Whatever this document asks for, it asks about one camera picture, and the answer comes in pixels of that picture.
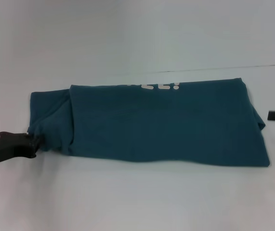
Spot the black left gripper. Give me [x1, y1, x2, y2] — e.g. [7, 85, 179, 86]
[0, 131, 42, 167]

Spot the teal blue t-shirt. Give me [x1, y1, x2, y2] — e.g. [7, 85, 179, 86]
[28, 77, 272, 168]

